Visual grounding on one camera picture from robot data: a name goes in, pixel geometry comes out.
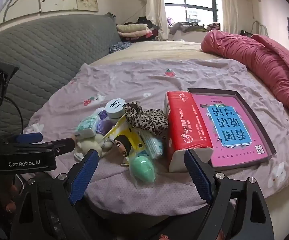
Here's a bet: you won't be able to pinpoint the leopard print scrunchie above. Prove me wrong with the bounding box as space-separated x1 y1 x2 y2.
123 101 169 137

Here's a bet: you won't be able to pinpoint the teal face mask packet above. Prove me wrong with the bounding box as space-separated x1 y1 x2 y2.
141 130 164 159

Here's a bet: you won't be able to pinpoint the cream plush bear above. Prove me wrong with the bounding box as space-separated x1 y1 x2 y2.
77 134 115 156

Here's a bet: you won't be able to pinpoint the cream curtain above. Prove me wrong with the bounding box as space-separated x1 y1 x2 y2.
217 0 245 37
144 0 170 41

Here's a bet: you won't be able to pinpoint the red tissue pack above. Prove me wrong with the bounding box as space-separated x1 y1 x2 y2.
164 91 214 173

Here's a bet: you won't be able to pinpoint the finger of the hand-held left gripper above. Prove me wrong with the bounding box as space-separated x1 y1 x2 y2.
41 137 75 156
7 132 44 144

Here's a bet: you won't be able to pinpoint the white metal rack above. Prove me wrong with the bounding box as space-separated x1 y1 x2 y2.
251 21 270 38

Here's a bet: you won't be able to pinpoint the white cable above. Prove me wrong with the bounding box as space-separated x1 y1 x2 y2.
16 174 25 193

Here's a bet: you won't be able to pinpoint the grey quilted headboard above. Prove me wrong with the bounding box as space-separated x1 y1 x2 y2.
0 14 122 136

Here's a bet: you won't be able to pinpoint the black cable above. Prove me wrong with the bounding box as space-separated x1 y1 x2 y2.
4 96 24 136

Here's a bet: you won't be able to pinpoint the green egg sponge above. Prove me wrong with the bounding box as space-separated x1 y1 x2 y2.
129 155 158 187

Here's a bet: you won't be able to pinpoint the pile of folded clothes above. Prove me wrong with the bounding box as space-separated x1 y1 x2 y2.
116 16 160 43

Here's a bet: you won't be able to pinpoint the blue patterned cloth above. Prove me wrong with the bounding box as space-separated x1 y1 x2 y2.
109 41 132 54

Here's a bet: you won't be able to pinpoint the pink duvet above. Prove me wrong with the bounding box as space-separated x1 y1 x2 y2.
201 29 289 135

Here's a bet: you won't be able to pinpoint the beige bed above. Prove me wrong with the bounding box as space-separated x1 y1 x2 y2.
89 40 289 233

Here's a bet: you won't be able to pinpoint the person's left hand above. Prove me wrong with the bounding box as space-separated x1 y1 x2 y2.
0 177 18 213

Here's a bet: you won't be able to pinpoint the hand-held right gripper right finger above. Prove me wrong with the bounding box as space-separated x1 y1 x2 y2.
184 149 275 240

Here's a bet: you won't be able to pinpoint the teal white wipes packet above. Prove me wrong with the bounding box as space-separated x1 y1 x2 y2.
74 107 107 139

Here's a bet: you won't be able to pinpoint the yellow face mask packet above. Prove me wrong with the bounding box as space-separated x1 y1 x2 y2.
102 119 146 158

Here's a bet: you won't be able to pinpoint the jar with white lid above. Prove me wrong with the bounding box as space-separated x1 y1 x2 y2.
105 98 125 124

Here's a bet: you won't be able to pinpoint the pink book box tray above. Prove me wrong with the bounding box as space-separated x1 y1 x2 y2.
187 88 277 168

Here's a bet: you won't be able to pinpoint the purple satin scrunchie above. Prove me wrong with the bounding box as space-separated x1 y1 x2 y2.
96 119 114 137

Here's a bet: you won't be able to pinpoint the clothes on window sill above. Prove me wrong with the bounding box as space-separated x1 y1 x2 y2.
168 17 221 34

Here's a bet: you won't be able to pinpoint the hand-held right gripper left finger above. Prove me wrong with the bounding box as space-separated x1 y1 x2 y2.
9 149 100 240

